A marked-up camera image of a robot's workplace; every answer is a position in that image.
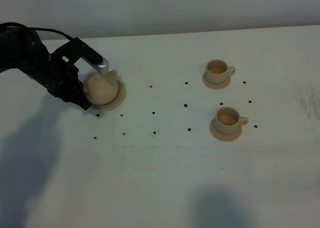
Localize beige near teacup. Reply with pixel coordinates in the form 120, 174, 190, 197
214, 106, 249, 135

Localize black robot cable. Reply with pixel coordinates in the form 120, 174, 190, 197
0, 22, 73, 41

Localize beige far teacup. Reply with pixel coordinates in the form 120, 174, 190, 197
204, 59, 236, 84

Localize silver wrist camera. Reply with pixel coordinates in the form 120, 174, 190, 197
51, 37, 110, 75

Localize beige teapot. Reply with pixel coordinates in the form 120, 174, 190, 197
83, 70, 119, 105

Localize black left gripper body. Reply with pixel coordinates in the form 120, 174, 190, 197
29, 54, 84, 102

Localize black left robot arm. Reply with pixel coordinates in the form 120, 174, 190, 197
0, 22, 91, 110

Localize beige far cup saucer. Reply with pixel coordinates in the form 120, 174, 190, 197
202, 74, 231, 90

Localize beige teacup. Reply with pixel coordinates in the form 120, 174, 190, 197
204, 59, 236, 84
214, 106, 249, 135

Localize beige cup saucer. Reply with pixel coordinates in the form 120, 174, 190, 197
202, 74, 231, 90
209, 118, 242, 142

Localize beige teapot saucer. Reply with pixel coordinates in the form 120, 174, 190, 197
89, 80, 126, 111

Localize beige near cup saucer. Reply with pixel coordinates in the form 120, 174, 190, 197
209, 118, 242, 142

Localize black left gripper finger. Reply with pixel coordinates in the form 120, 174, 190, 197
67, 92, 91, 110

